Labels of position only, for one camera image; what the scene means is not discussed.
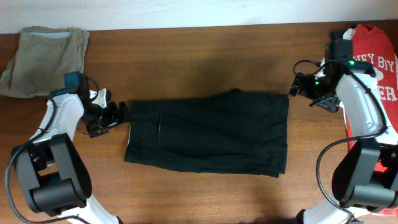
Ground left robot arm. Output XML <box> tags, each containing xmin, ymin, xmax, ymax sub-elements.
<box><xmin>5</xmin><ymin>72</ymin><xmax>129</xmax><ymax>224</ymax></box>

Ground folded khaki shorts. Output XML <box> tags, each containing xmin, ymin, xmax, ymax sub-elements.
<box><xmin>1</xmin><ymin>26</ymin><xmax>90</xmax><ymax>98</ymax></box>

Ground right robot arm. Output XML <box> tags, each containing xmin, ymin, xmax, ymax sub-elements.
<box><xmin>289</xmin><ymin>38</ymin><xmax>397</xmax><ymax>223</ymax></box>

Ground red soccer t-shirt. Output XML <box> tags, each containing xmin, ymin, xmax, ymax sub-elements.
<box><xmin>345</xmin><ymin>24</ymin><xmax>398</xmax><ymax>217</ymax></box>

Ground black shorts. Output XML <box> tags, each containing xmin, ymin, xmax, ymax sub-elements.
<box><xmin>124</xmin><ymin>88</ymin><xmax>289</xmax><ymax>178</ymax></box>

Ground dark garment at table corner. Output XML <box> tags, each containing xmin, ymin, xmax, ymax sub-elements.
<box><xmin>330</xmin><ymin>30</ymin><xmax>345</xmax><ymax>40</ymax></box>

